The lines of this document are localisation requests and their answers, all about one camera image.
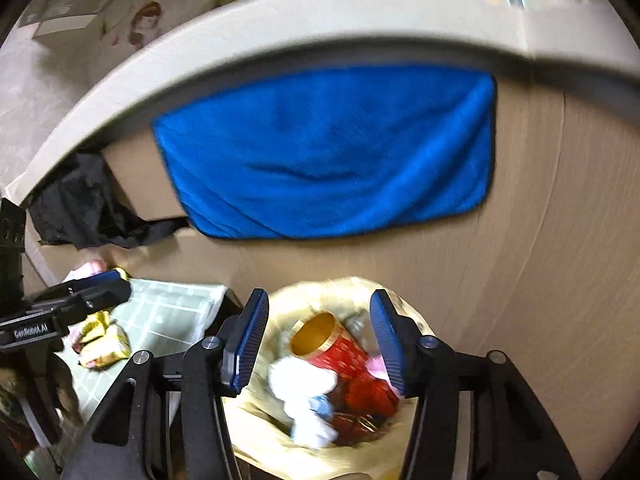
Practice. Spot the blue towel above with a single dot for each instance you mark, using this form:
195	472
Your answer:
325	150

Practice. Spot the pink packet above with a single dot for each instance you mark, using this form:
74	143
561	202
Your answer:
92	266

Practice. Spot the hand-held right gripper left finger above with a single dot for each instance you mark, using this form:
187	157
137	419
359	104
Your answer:
247	340

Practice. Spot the white stone countertop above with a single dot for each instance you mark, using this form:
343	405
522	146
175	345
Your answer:
300	15

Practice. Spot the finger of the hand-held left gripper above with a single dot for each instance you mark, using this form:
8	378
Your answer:
95	300
100	277

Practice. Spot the green checked tablecloth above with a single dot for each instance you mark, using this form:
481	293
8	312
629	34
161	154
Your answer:
170	310

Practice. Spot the black cloth bag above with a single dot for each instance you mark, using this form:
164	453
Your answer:
85	205

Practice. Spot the cartoon wall sticker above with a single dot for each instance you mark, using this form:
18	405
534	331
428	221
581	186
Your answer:
150	15

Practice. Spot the yellow plastic bin bag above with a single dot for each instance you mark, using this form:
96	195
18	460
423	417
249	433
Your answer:
260	425

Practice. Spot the red paper cup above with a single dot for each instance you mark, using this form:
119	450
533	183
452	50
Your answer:
340	350

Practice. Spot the red snack packet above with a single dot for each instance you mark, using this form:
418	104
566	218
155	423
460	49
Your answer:
352	425

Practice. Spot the white tissue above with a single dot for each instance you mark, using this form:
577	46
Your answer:
300	375

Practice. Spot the blue and white paper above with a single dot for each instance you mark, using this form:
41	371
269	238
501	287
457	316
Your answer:
315	420

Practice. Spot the grey range hood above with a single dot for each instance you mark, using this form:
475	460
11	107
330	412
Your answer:
65	5

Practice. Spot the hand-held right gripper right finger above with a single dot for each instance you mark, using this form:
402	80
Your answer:
390	345

